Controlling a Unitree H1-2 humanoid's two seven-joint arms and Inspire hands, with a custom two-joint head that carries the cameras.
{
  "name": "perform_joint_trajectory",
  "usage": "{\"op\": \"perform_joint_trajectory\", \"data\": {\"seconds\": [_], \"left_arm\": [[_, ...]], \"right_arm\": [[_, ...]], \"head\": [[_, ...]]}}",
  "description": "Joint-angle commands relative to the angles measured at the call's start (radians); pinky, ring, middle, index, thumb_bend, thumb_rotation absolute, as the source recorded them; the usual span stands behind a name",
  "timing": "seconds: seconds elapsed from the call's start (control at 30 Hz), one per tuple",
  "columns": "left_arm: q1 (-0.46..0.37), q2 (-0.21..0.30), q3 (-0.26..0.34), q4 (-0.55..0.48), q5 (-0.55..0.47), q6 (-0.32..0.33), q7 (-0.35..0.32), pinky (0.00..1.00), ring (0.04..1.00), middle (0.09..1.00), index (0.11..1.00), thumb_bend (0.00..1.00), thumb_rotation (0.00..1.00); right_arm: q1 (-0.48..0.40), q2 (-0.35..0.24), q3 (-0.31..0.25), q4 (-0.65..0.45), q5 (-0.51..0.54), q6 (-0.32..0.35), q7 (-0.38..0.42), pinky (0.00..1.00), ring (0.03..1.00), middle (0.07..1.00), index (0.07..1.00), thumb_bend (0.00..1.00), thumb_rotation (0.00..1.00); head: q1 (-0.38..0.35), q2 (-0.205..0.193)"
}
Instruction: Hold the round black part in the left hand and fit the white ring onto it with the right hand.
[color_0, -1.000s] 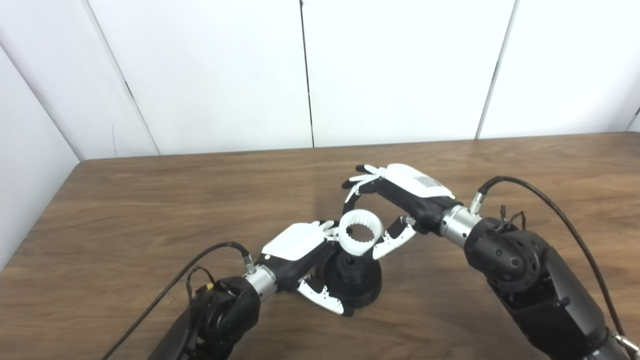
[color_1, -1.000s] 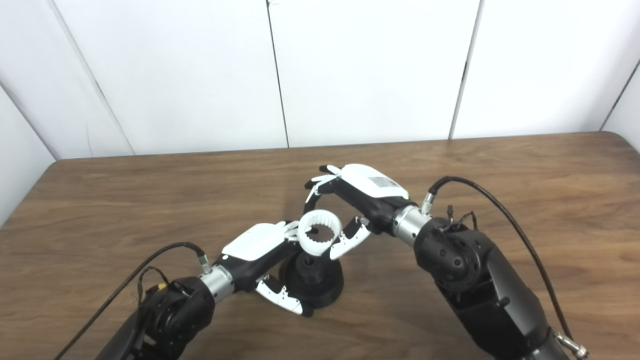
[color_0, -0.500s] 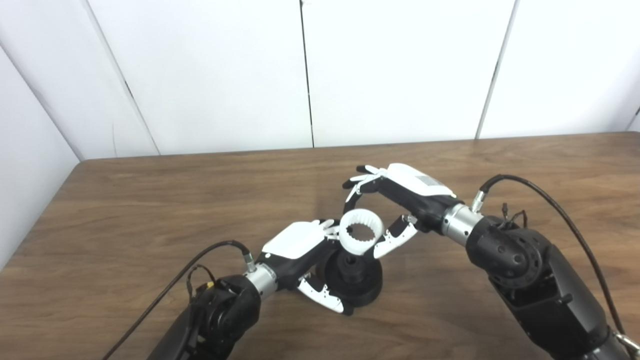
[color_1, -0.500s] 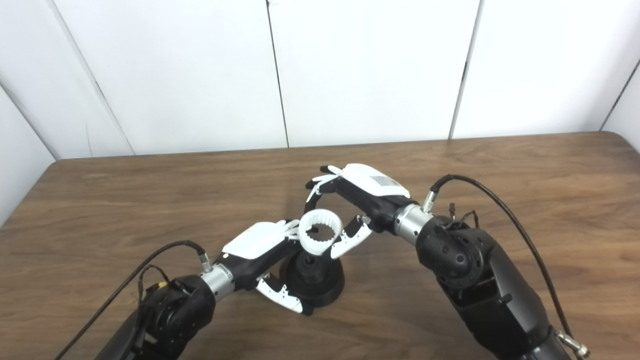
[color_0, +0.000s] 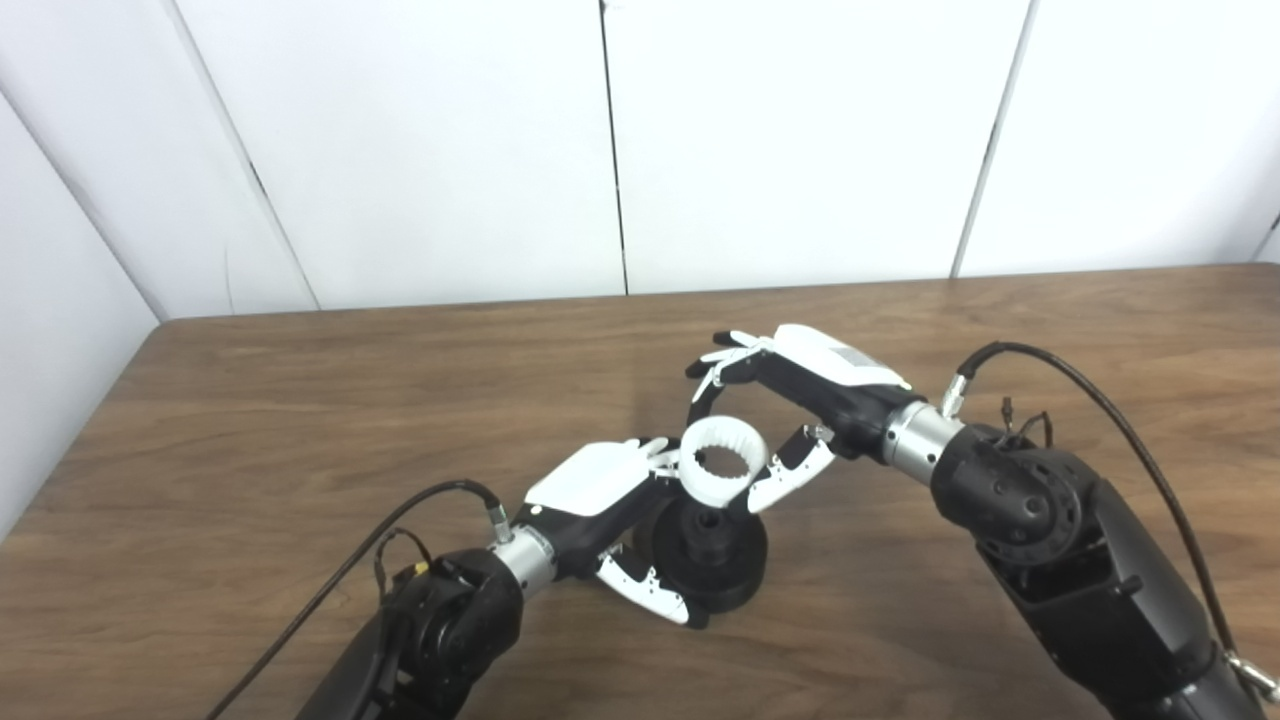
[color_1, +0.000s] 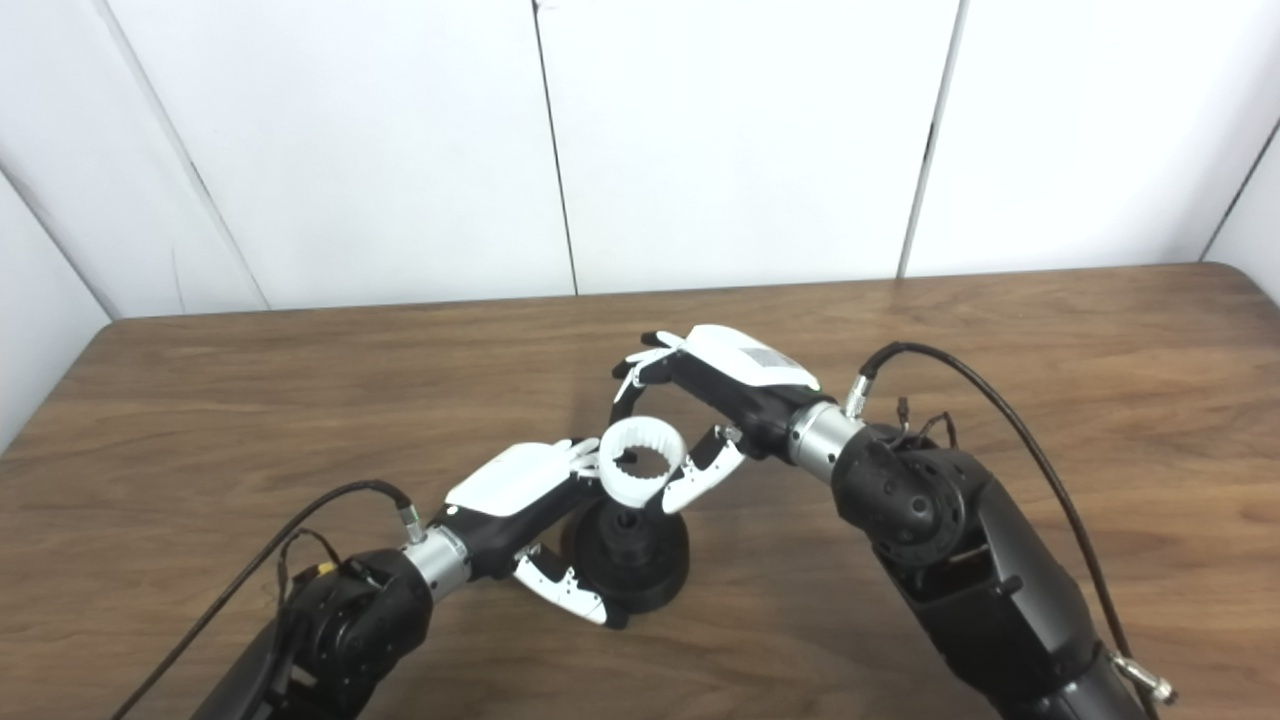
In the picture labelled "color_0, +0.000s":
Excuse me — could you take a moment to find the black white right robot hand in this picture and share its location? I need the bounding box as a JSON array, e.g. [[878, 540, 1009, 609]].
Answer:
[[685, 324, 913, 515]]

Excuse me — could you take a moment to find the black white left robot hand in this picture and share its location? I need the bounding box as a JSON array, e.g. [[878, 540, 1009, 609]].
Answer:
[[515, 437, 711, 629]]

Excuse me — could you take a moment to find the white toothed plastic ring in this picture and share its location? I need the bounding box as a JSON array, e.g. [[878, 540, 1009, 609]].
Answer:
[[679, 416, 769, 504]]

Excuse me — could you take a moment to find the round black plastic part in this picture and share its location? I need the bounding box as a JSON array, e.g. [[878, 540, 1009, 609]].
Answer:
[[632, 495, 769, 613]]

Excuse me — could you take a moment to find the thin black wire loop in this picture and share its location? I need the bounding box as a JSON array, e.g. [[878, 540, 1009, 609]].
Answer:
[[998, 397, 1053, 448]]

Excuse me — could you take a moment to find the thin black wire yellow plug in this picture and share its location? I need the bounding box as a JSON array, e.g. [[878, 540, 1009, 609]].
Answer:
[[373, 527, 435, 603]]

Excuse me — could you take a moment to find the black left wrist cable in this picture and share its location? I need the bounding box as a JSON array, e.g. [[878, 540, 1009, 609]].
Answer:
[[205, 480, 513, 720]]

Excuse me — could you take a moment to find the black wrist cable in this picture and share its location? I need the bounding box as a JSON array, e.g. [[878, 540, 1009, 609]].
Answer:
[[205, 480, 513, 720], [940, 341, 1280, 701]]

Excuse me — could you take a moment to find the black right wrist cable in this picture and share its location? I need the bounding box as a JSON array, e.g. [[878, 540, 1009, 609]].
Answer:
[[940, 341, 1280, 701]]

